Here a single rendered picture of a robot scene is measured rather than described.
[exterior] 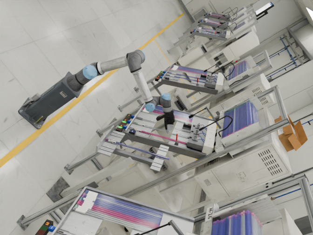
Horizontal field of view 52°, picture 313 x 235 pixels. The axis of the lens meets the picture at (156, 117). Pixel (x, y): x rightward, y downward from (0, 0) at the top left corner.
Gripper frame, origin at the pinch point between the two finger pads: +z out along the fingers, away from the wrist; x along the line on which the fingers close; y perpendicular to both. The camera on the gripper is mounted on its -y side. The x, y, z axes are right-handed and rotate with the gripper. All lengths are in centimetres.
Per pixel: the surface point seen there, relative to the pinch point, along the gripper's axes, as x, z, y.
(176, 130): 7.4, 3.0, 6.9
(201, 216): -96, 9, 40
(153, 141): -21.1, -1.3, -7.4
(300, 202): 71, 125, 129
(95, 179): -52, 17, -51
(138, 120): 8.1, -7.6, -28.3
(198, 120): 40.5, 7.7, 22.7
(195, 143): -16.0, 2.6, 26.9
